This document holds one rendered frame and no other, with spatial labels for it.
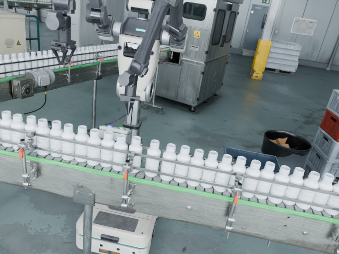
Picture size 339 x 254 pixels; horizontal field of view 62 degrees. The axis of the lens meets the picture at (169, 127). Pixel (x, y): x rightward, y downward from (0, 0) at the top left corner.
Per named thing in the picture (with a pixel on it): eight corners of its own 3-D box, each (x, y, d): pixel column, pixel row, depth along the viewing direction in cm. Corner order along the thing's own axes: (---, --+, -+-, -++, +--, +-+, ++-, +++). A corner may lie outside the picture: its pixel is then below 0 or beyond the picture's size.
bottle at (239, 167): (238, 187, 126) (247, 155, 120) (240, 195, 121) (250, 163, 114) (225, 185, 126) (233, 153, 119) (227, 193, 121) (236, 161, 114)
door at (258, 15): (240, 55, 1239) (252, 3, 1154) (240, 55, 1247) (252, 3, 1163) (263, 59, 1231) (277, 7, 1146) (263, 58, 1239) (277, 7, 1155)
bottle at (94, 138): (100, 159, 131) (101, 127, 125) (100, 166, 126) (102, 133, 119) (86, 159, 129) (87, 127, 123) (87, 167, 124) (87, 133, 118)
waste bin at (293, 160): (250, 200, 285) (268, 144, 260) (245, 176, 326) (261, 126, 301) (296, 209, 282) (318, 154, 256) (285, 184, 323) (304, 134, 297)
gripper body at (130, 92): (139, 101, 139) (142, 86, 137) (119, 99, 137) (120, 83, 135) (139, 99, 145) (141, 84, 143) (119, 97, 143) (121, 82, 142)
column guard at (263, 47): (249, 77, 829) (259, 39, 785) (247, 75, 865) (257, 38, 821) (263, 80, 826) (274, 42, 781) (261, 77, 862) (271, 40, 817)
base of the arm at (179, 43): (173, 25, 165) (169, 44, 164) (172, 18, 157) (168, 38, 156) (188, 27, 164) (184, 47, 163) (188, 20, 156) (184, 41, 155)
